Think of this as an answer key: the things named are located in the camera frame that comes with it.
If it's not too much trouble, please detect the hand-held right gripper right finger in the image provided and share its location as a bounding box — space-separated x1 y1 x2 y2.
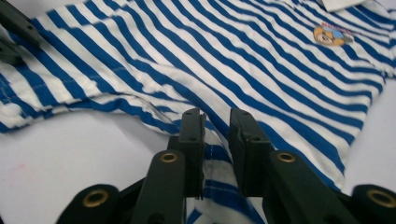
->
229 107 359 224

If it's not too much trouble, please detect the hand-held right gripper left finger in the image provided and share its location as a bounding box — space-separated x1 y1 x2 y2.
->
130 107 207 224

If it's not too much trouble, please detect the blue white striped shirt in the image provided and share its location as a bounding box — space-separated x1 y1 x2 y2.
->
0 0 396 224

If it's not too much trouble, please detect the white table mat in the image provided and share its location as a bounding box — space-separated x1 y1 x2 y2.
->
0 0 396 224

